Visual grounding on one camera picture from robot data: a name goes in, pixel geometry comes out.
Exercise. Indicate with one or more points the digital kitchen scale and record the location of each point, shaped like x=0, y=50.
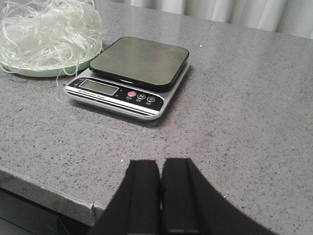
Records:
x=132, y=77

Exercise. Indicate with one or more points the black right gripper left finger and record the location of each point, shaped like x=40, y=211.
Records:
x=135, y=207

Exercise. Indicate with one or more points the white curtain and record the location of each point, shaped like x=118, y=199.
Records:
x=294, y=17

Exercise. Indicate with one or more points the light green plate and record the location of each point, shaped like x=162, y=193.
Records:
x=44, y=73

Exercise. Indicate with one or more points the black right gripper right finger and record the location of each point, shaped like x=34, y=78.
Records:
x=191, y=206

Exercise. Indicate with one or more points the white vermicelli bundle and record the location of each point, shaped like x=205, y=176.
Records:
x=47, y=34

